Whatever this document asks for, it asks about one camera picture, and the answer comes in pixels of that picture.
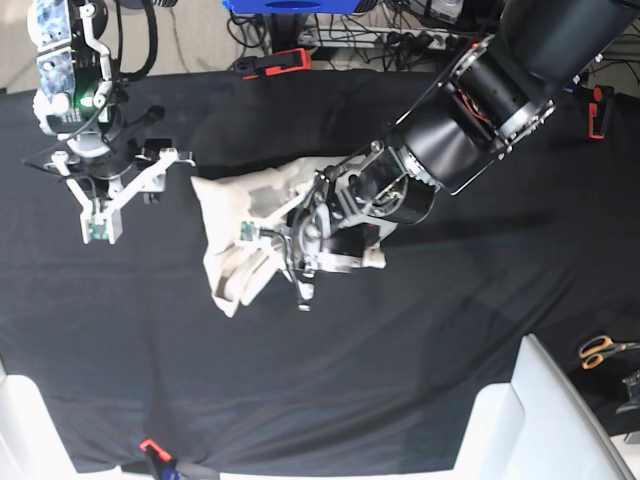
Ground blue box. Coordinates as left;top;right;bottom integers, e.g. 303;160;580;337
222;0;360;15

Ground orange black clamp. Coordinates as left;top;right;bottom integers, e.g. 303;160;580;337
588;85;616;140
231;48;312;80

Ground black device at right edge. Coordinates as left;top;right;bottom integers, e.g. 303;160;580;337
616;370;640;414

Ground white left table frame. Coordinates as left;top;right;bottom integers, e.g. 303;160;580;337
0;359;121;480

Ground orange handled scissors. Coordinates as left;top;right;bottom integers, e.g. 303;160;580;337
578;335;639;370

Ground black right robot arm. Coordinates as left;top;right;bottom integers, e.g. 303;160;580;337
21;1;195;244

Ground white table frame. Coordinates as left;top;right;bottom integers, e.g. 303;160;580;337
0;359;121;480
453;335;634;479

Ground orange black clamp right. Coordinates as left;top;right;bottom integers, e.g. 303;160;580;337
588;85;616;140

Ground black table cloth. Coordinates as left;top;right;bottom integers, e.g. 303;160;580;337
1;92;639;476

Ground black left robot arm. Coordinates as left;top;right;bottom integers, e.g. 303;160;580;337
241;1;639;311

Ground white power strip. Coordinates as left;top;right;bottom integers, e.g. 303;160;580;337
298;25;453;50

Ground white T-shirt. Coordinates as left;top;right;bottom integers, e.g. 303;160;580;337
190;155;387;319

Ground white right table frame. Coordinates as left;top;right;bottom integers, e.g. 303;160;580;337
453;335;634;479

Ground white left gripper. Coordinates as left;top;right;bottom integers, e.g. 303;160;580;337
238;199;365;311

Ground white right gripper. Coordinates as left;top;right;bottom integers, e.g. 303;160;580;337
51;148;196;245

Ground orange clamp bottom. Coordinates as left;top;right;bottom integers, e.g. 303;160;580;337
139;438;172;463

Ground orange black clamp top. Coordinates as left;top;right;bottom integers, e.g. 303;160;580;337
231;48;312;80

